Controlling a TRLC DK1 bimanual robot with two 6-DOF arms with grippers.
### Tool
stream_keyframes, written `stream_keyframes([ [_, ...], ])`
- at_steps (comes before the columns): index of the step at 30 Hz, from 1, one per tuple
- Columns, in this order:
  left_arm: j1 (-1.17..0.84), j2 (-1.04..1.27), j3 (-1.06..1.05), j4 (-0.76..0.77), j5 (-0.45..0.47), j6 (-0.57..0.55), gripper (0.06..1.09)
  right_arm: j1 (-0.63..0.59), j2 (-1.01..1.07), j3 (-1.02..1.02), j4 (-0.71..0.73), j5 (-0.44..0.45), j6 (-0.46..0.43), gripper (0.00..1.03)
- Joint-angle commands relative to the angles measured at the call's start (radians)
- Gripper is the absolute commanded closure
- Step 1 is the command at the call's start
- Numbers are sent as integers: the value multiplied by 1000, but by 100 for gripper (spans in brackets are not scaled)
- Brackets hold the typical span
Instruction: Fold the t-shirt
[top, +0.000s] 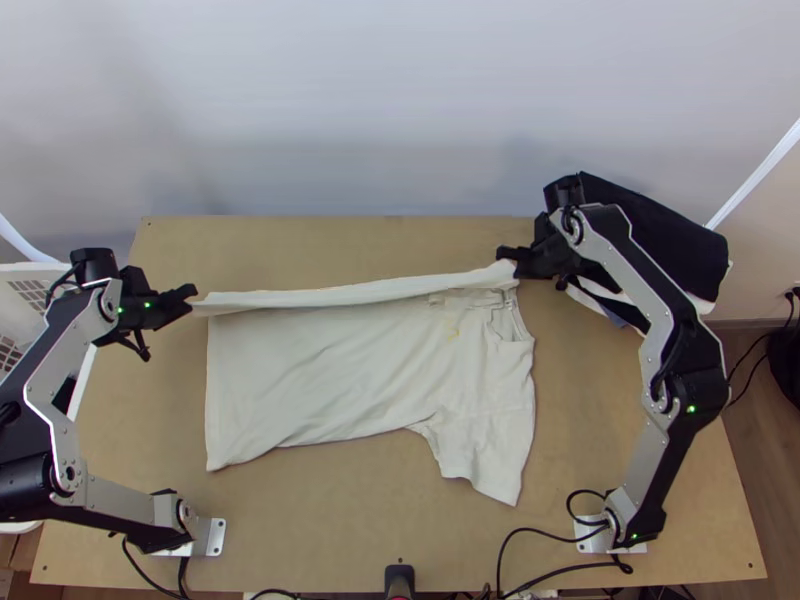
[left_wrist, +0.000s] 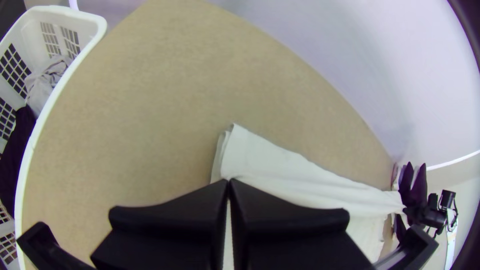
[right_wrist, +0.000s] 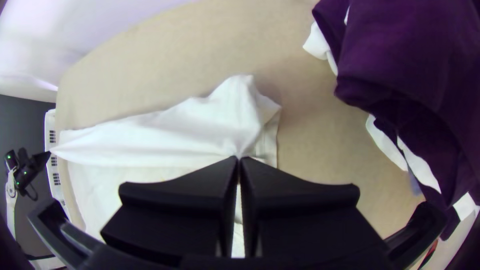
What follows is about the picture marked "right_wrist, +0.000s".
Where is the white t-shirt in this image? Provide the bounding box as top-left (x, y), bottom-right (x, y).
top-left (48, 74), bottom-right (283, 260)

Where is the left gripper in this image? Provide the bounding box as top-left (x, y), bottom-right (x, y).
top-left (21, 150), bottom-right (52, 189)

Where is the white laundry basket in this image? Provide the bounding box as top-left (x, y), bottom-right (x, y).
top-left (43, 108), bottom-right (73, 223)

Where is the black cable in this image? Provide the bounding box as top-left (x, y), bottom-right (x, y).
top-left (21, 185), bottom-right (40, 202)

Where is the pile of folded clothes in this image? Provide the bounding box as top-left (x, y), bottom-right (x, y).
top-left (302, 0), bottom-right (480, 242)

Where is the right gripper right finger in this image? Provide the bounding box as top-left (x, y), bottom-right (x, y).
top-left (240, 157), bottom-right (392, 260)

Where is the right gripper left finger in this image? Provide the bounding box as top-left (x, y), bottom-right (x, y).
top-left (100, 155), bottom-right (240, 264)

